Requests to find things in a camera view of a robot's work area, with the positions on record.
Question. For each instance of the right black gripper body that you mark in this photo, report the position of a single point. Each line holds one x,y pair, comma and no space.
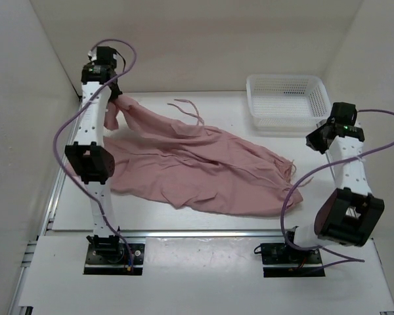
315,138

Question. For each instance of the pink trousers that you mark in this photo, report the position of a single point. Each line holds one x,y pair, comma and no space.
197,166

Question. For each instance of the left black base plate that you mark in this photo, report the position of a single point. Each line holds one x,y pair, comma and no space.
97,262

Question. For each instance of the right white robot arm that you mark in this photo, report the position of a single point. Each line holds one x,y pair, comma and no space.
351,212

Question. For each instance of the white plastic mesh basket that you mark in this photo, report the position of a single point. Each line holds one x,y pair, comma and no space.
289,103

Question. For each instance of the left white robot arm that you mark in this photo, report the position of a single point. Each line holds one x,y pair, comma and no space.
91,162

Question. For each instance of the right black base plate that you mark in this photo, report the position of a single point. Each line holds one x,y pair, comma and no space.
281,261

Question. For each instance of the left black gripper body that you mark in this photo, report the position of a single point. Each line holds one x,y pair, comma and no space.
115,93

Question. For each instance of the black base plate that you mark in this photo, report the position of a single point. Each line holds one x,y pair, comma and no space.
97,262
281,261

